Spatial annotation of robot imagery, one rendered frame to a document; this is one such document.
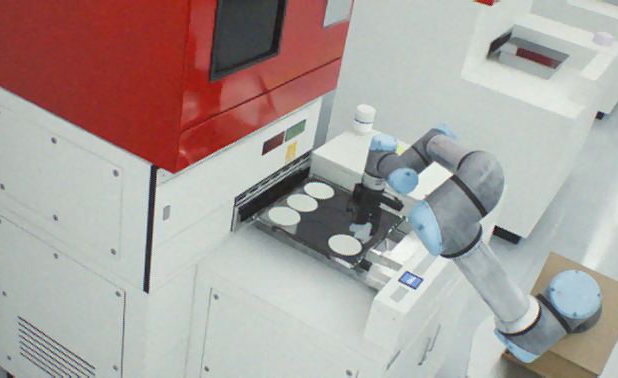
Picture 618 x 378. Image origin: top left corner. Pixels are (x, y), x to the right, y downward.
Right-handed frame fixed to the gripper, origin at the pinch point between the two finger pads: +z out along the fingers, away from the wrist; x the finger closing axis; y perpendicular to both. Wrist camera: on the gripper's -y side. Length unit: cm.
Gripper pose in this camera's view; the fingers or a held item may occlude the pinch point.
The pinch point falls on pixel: (365, 239)
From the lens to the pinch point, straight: 218.9
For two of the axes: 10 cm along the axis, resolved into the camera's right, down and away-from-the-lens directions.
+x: 3.6, 5.4, -7.6
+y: -9.2, 0.6, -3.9
